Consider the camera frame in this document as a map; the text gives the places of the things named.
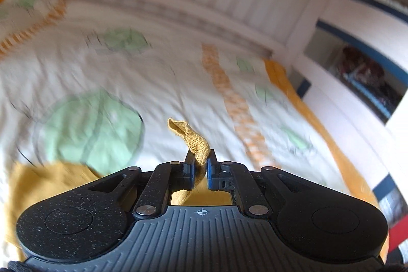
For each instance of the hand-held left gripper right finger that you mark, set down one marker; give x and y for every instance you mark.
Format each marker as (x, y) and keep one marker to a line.
(209, 174)

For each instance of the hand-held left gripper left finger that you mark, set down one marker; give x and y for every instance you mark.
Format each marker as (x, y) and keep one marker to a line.
(192, 174)

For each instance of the yellow knit sweater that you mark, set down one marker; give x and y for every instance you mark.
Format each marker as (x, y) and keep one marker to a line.
(196, 144)

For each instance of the dark clothes pile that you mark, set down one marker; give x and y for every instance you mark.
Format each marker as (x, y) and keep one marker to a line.
(363, 68)

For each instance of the leaf-print white duvet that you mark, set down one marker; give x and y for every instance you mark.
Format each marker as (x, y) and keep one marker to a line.
(159, 84)

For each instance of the red cloth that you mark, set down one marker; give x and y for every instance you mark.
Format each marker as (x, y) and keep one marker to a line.
(398, 237)

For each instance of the white shelf unit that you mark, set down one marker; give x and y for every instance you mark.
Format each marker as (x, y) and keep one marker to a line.
(357, 23)

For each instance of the leaf-print white pillow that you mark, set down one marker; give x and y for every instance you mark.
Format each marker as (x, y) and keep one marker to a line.
(25, 14)

